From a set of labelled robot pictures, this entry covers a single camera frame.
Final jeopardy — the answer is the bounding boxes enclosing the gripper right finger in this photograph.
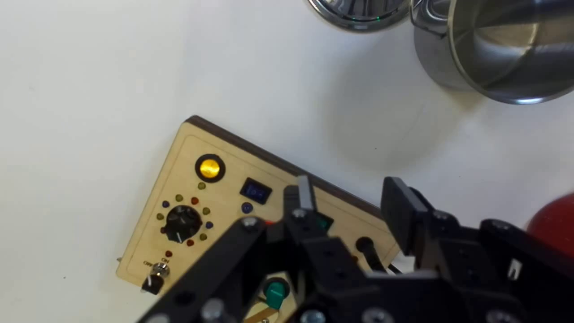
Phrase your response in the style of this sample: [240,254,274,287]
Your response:
[380,177,574,323]

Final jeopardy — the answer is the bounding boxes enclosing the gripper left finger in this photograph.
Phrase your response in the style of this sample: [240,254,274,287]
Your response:
[137,175,359,323]

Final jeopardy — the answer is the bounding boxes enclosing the red round object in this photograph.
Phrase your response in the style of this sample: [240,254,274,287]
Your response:
[526,193,574,257]

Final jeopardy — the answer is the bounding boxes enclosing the steel pot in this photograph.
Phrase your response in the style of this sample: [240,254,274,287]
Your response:
[410,0,574,105]

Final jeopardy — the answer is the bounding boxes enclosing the steel bowl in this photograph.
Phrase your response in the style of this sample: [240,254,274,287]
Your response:
[307,0,414,33]

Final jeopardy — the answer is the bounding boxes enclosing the wooden switch board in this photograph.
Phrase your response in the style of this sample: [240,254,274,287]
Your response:
[116,115,400,323]

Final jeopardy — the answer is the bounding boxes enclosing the black cable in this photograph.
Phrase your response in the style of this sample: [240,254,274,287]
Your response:
[356,237,403,275]

